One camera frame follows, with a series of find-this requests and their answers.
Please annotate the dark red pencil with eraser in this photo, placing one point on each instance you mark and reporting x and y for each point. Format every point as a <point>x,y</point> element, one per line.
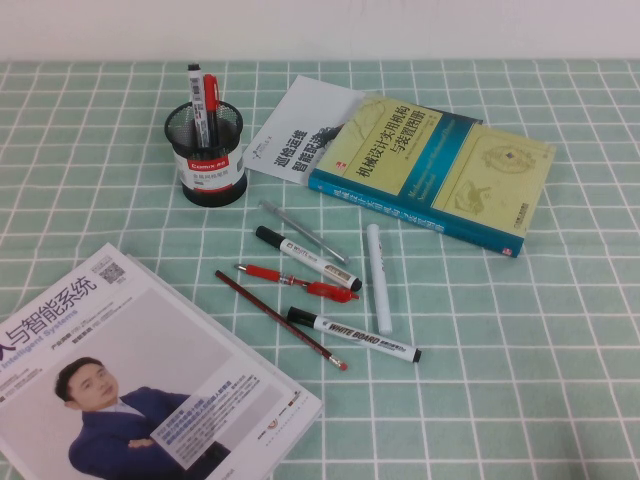
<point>270,312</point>

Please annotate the grey translucent pen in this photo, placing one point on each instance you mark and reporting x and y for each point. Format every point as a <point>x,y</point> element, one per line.
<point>300,229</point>

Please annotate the red gel pen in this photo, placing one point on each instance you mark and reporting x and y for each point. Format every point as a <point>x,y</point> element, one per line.
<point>265,272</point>

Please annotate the black mesh pen holder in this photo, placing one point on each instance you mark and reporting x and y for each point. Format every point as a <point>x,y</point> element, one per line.
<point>210,192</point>

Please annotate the red capped pen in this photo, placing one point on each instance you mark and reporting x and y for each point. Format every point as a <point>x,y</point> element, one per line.
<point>211,90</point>

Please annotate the short white whiteboard marker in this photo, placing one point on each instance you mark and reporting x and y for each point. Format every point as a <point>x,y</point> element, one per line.
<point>300,252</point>

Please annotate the plain white marker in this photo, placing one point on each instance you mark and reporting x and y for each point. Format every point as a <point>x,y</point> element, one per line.
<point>378,280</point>

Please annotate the long white whiteboard marker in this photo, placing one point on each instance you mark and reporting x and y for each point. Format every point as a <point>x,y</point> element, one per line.
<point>350,334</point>

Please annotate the white booklet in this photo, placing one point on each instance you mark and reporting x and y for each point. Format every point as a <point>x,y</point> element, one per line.
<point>300,110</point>

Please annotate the teal and yellow hardcover book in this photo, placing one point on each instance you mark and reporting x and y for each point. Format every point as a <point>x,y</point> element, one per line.
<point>450,165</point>

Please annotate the white marker with barcode label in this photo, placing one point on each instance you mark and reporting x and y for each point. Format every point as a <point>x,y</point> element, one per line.
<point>197,100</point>

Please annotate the magazine with man on cover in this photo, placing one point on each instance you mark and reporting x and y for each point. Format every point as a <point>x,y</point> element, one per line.
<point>150,325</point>

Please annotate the green checked tablecloth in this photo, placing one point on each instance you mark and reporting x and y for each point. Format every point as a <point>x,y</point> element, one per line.
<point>500,350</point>

